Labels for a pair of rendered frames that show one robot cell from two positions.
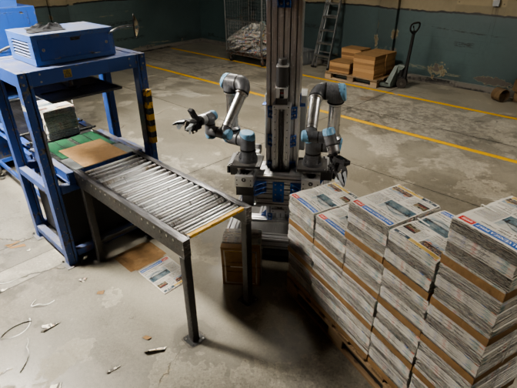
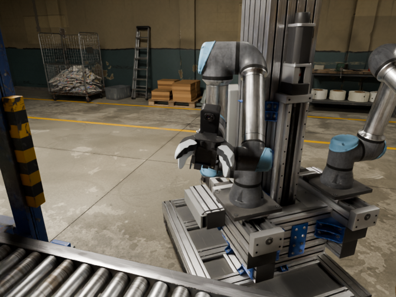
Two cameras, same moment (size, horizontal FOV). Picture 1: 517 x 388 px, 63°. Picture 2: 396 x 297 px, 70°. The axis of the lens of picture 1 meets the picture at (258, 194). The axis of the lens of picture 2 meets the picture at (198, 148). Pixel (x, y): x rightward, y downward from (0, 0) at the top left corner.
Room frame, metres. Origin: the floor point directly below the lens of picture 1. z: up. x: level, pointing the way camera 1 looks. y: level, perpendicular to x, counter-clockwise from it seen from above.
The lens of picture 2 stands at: (2.16, 0.77, 1.46)
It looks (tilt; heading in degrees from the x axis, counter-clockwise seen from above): 21 degrees down; 332
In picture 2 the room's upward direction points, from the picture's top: straight up
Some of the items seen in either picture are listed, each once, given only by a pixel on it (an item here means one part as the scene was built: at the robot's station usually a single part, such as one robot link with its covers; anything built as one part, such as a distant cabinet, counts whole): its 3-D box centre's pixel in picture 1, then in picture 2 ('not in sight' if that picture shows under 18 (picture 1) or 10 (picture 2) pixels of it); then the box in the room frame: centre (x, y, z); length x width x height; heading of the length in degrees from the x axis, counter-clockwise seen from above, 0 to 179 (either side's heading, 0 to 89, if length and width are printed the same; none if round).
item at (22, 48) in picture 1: (62, 41); not in sight; (3.32, 1.45, 1.65); 0.60 x 0.45 x 0.20; 136
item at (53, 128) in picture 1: (52, 118); not in sight; (3.71, 1.86, 0.93); 0.38 x 0.30 x 0.26; 46
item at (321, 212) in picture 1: (363, 284); not in sight; (2.02, -0.64, 0.42); 1.17 x 0.39 x 0.83; 28
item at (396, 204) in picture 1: (395, 203); not in sight; (1.91, -0.71, 1.06); 0.37 x 0.29 x 0.01; 120
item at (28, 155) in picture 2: (150, 116); (25, 154); (3.38, 0.89, 1.05); 0.05 x 0.05 x 0.45; 46
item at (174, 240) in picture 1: (124, 208); not in sight; (2.43, 0.89, 0.74); 1.34 x 0.05 x 0.12; 46
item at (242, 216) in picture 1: (185, 182); (167, 289); (2.79, 0.54, 0.74); 1.34 x 0.05 x 0.12; 46
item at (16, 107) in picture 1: (33, 122); not in sight; (4.10, 2.26, 0.75); 1.53 x 0.64 x 0.10; 46
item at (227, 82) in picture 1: (232, 110); (217, 114); (3.09, 0.19, 1.19); 0.15 x 0.12 x 0.55; 55
